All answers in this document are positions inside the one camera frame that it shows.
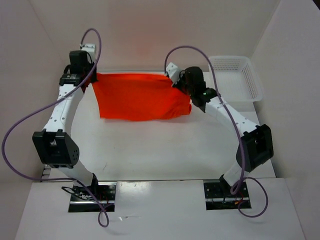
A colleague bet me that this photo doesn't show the orange mesh shorts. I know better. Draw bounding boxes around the orange mesh shorts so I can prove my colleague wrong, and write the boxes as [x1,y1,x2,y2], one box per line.
[92,73,192,122]

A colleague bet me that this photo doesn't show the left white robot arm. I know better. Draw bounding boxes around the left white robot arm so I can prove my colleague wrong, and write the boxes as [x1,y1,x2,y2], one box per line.
[32,44,100,200]

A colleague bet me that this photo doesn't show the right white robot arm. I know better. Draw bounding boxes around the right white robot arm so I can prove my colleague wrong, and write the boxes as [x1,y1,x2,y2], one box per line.
[165,62,274,197]

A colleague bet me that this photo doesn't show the white plastic basket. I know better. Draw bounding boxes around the white plastic basket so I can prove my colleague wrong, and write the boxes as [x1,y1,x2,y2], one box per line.
[209,55,263,103]

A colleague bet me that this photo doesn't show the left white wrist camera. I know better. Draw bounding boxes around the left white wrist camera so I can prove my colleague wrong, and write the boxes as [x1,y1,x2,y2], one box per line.
[80,43,96,54]

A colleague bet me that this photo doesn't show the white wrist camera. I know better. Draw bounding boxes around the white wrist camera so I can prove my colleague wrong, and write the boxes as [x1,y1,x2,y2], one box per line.
[165,62,182,84]
[80,43,96,54]

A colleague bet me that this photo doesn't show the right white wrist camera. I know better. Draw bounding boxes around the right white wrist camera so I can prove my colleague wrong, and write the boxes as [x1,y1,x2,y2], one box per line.
[165,62,182,84]

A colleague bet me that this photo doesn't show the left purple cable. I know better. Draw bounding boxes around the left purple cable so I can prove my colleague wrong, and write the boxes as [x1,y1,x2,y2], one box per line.
[1,28,116,228]

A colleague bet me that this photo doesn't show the purple cable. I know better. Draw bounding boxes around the purple cable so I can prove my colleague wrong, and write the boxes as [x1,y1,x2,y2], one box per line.
[1,28,116,228]
[164,45,270,218]

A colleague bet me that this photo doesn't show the aluminium table edge rail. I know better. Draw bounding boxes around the aluminium table edge rail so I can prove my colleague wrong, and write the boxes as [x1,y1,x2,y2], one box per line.
[39,71,78,183]

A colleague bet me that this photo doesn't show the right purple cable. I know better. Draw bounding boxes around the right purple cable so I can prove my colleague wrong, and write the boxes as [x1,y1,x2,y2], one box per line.
[164,45,270,218]

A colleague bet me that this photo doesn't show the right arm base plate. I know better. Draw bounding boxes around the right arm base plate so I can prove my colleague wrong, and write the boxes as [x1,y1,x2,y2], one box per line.
[203,179,252,211]

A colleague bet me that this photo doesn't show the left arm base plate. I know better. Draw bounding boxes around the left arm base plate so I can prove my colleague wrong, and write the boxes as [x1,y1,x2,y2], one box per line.
[61,182,117,213]

